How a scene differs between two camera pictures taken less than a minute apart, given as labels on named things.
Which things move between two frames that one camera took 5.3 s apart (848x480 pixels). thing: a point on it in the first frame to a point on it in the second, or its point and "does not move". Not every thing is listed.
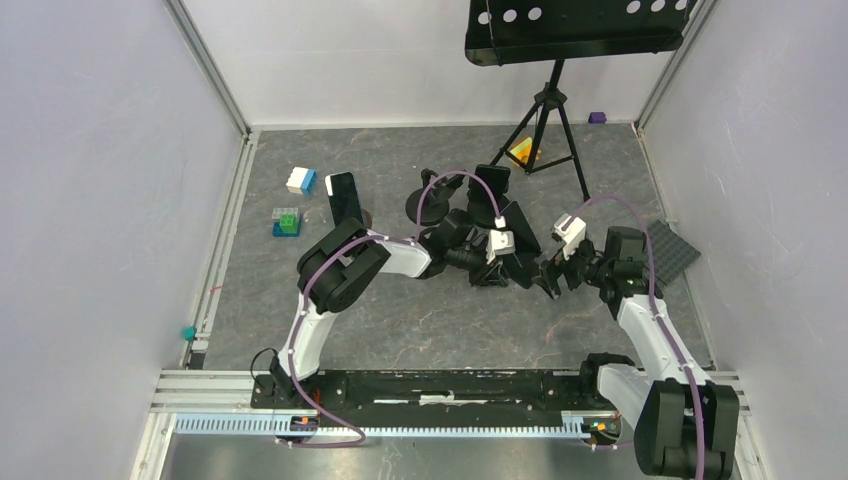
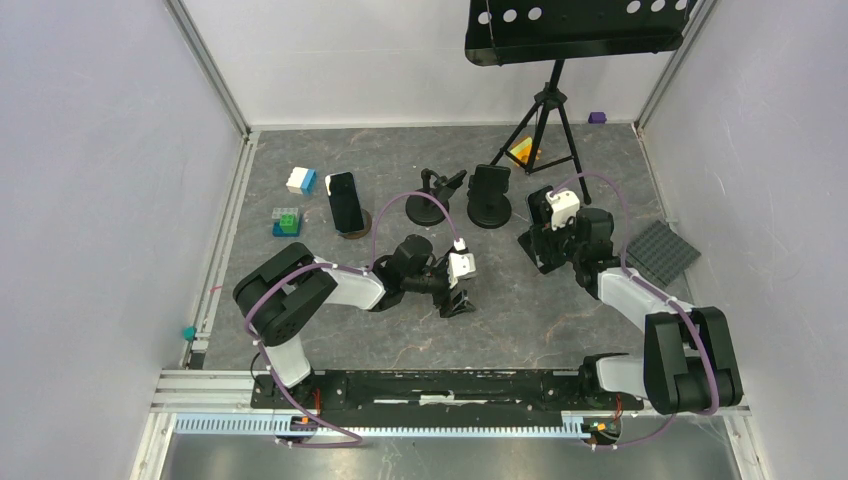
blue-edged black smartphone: x=343 y=197 does not move
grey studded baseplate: x=671 y=253 does not move
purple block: x=597 y=118 does not move
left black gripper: x=490 y=274 to x=449 y=308
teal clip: x=189 y=333 does not move
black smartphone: x=525 y=241 to x=540 y=209
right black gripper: x=552 y=270 to x=549 y=237
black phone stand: x=480 y=202 does not move
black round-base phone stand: x=435 y=205 does not move
